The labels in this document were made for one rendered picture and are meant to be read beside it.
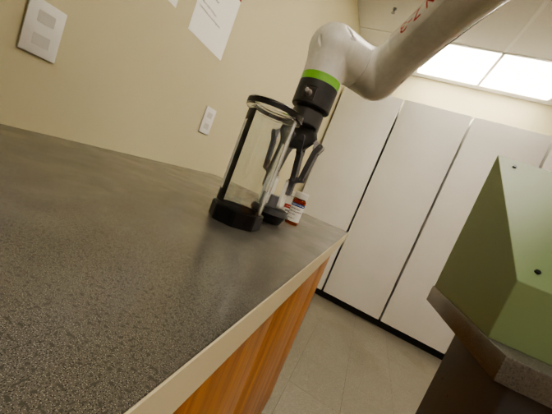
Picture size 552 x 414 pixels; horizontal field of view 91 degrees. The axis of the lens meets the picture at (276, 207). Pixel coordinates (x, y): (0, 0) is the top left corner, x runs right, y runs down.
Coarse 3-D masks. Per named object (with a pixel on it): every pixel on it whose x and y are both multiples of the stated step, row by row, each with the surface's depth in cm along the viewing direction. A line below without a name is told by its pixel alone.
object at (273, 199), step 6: (270, 198) 65; (276, 198) 65; (270, 204) 65; (276, 204) 65; (264, 210) 62; (270, 210) 62; (276, 210) 63; (282, 210) 66; (264, 216) 63; (270, 216) 63; (276, 216) 62; (282, 216) 63; (270, 222) 63; (276, 222) 64
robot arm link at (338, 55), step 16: (320, 32) 58; (336, 32) 56; (352, 32) 58; (320, 48) 58; (336, 48) 57; (352, 48) 58; (368, 48) 59; (320, 64) 58; (336, 64) 58; (352, 64) 59; (336, 80) 59; (352, 80) 62
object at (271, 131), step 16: (256, 112) 46; (272, 112) 45; (256, 128) 46; (272, 128) 46; (288, 128) 47; (256, 144) 46; (272, 144) 46; (288, 144) 50; (240, 160) 47; (256, 160) 46; (272, 160) 47; (240, 176) 47; (256, 176) 47; (272, 176) 49; (240, 192) 47; (256, 192) 48; (240, 208) 47; (256, 208) 49
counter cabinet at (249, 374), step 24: (312, 288) 100; (288, 312) 67; (264, 336) 51; (288, 336) 91; (240, 360) 40; (264, 360) 63; (216, 384) 34; (240, 384) 48; (264, 384) 84; (192, 408) 29; (216, 408) 39; (240, 408) 58
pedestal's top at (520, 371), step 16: (432, 288) 67; (432, 304) 64; (448, 304) 57; (448, 320) 54; (464, 320) 49; (464, 336) 47; (480, 336) 44; (480, 352) 42; (496, 352) 39; (512, 352) 39; (496, 368) 38; (512, 368) 37; (528, 368) 36; (544, 368) 38; (512, 384) 37; (528, 384) 36; (544, 384) 36; (544, 400) 36
